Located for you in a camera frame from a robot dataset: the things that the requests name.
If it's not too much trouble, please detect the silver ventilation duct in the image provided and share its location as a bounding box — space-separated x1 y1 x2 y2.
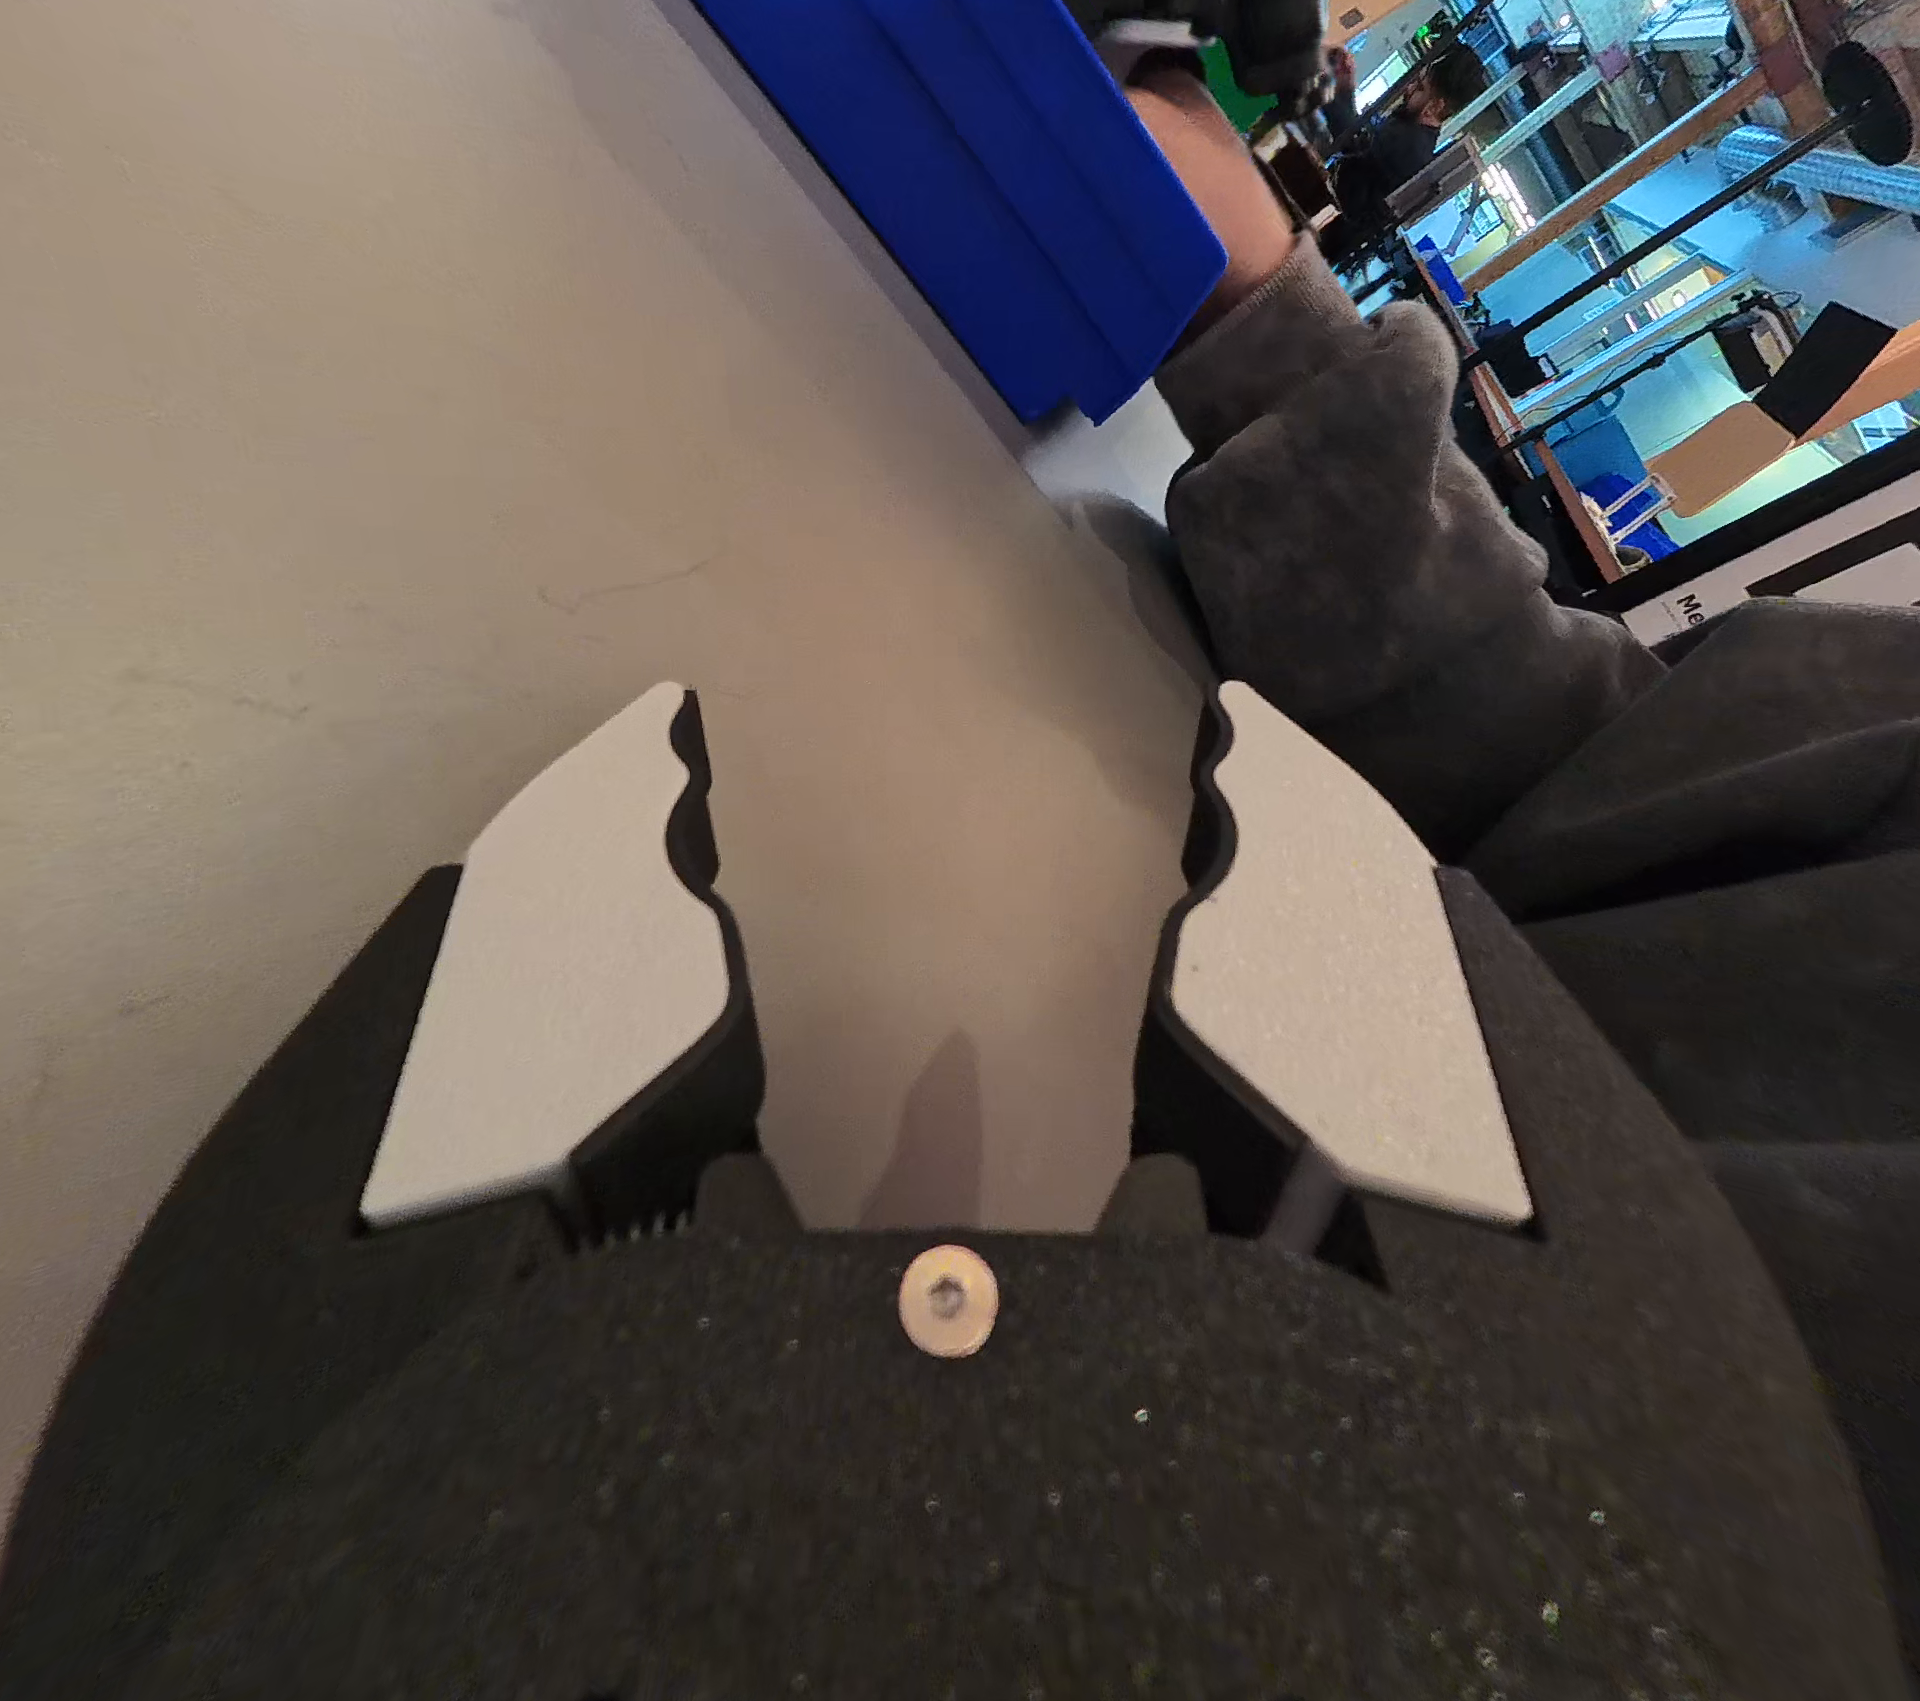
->
1717 123 1920 222

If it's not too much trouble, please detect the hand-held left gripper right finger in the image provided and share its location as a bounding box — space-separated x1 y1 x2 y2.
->
1132 681 1536 1263

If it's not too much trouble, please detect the blue plastic bin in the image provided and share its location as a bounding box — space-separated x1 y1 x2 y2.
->
574 0 1231 428

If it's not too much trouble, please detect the grey desk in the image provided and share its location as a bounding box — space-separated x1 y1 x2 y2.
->
0 0 1222 1509

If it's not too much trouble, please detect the black-framed printed sign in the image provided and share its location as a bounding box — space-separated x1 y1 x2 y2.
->
1614 476 1920 651

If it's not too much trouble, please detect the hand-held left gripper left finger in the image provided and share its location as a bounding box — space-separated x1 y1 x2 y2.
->
360 684 768 1249

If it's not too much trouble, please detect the green plastic crate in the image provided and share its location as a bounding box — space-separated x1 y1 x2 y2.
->
1165 0 1280 102

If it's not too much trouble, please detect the person's right hand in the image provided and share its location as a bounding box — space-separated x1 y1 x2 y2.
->
1121 64 1304 310

